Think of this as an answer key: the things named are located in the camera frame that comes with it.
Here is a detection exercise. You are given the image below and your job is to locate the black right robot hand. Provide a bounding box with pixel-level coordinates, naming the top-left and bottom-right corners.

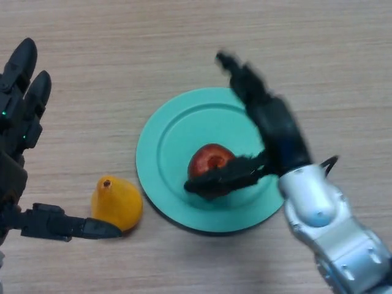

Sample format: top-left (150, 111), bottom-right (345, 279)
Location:
top-left (183, 50), bottom-right (314, 200)

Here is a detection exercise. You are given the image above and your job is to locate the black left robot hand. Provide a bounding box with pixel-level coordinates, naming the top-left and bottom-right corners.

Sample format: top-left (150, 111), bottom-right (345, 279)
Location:
top-left (0, 37), bottom-right (123, 246)

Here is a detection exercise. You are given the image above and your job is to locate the red apple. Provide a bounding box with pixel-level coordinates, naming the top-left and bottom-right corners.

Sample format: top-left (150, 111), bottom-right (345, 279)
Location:
top-left (187, 143), bottom-right (236, 202)

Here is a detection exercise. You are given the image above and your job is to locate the green round plate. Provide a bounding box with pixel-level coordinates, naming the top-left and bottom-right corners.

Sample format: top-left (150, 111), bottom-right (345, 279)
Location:
top-left (135, 87), bottom-right (288, 234)

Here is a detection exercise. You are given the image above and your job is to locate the yellow pear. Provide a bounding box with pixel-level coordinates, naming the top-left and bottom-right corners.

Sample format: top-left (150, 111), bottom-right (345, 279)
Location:
top-left (91, 175), bottom-right (144, 233)

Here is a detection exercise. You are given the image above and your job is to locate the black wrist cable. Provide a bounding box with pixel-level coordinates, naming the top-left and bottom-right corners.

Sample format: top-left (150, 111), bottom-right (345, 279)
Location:
top-left (318, 155), bottom-right (339, 178)

